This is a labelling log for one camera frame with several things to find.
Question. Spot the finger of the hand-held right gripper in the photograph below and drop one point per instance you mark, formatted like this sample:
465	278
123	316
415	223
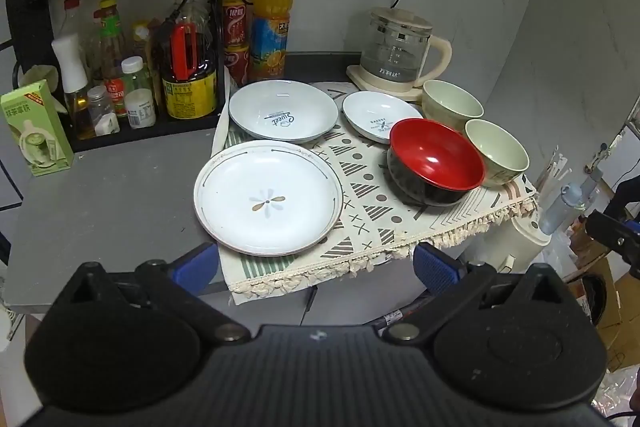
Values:
629	202
615	232

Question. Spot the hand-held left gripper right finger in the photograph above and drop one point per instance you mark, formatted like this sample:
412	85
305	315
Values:
435	264

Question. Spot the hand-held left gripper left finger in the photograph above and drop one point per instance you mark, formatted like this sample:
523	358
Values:
195	264

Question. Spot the red and black bowl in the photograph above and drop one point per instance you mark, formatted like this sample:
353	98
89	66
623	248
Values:
430	157

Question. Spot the white plate with flower print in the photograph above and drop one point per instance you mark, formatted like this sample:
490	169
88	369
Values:
280	177

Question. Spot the pale green bowl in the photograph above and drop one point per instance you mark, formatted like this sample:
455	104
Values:
450	104
500	152

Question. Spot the white deep plate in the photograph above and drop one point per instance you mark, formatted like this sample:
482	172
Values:
260	107

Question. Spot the grey-blue spray bottle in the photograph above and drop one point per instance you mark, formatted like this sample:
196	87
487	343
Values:
565	207

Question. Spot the cardboard box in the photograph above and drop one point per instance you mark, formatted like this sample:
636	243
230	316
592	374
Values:
610	297

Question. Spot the patterned fringed table cloth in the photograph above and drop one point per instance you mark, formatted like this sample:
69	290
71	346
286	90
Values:
370	212

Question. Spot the white plastic appliance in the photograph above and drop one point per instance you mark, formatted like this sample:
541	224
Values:
525	242

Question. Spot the small white pill bottle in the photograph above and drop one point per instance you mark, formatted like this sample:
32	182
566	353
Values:
139	107

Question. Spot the small white dish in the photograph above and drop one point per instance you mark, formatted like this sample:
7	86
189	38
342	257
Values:
370	109

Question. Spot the small clear spice jar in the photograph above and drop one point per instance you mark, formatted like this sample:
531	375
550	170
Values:
102	112

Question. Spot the cream kettle base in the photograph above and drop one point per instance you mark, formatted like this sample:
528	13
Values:
360	79

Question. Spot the green carton box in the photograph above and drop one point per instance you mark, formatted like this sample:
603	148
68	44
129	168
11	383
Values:
40	132

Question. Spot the red drink can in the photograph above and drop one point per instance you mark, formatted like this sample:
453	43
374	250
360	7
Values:
235	24
237	64

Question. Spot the white-top oil dispenser bottle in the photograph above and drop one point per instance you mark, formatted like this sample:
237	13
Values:
70	67

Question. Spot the green-label sauce bottle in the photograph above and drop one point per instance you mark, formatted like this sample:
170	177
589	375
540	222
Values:
112	37

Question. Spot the orange juice bottle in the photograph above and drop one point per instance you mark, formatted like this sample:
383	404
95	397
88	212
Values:
270	32

